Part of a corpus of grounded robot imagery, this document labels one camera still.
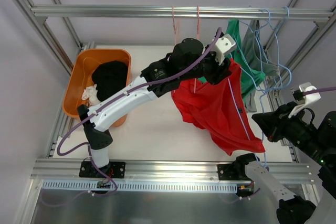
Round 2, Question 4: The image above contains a red tank top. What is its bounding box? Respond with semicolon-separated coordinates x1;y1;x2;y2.
171;60;265;155

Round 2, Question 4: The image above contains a pink wire hanger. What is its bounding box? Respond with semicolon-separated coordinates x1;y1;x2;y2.
194;5;201;93
172;6;180;45

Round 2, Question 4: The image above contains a white slotted cable duct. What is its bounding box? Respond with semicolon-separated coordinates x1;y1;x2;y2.
41;179;238;194

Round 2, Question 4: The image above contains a green tank top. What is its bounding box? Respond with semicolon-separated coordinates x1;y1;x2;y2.
226;20;266;103

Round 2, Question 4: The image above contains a grey tank top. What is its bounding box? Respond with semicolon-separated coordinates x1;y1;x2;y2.
242;20;279;112

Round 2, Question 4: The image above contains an orange plastic basket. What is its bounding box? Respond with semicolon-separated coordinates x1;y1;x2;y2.
62;49;131;120

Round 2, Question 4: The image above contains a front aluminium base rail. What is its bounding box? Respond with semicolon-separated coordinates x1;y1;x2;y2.
30;158;317;184

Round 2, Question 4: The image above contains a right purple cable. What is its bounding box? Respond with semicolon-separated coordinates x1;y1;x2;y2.
301;86;336;95

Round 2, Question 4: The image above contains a white tank top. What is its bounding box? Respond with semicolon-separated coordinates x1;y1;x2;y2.
81;84;100;106

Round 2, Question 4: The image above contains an aluminium hanging rail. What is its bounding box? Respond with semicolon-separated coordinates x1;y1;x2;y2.
31;4;335;22

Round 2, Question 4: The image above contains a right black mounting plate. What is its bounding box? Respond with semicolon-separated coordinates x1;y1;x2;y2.
217;164;237;180

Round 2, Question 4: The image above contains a black tank top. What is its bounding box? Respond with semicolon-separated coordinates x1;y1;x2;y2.
91;61;128;102

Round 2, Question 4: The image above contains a black mounting plate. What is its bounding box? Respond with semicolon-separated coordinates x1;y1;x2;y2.
79;161;126;179
217;164;237;180

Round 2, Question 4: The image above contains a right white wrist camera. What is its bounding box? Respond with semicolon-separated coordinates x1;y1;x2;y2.
288;82;321;119

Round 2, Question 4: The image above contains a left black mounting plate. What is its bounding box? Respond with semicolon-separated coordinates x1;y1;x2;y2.
79;161;126;179

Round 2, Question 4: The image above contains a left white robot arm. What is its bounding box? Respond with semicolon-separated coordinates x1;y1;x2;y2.
77;35;236;177

